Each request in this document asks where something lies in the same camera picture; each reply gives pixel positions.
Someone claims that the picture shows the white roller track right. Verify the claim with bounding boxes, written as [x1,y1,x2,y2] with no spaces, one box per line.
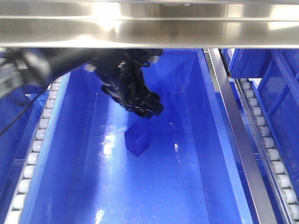
[234,79,299,224]

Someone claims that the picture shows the steel shelf beam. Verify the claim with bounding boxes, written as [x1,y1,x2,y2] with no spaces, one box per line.
[0,0,299,49]

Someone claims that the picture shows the white roller track left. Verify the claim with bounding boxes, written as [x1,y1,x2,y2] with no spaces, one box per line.
[4,76,63,224]

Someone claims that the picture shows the blue target bin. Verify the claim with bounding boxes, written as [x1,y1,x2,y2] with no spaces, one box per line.
[19,49,253,224]

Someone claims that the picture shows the white roller track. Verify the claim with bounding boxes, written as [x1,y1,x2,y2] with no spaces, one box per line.
[4,76,63,224]
[234,79,299,224]

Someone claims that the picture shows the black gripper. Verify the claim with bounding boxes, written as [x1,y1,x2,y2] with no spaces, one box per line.
[94,49,164,119]

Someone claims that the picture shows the steel divider rail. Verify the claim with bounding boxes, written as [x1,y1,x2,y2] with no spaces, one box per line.
[203,48,277,224]

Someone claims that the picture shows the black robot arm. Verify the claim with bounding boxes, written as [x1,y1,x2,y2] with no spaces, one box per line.
[0,48,164,119]

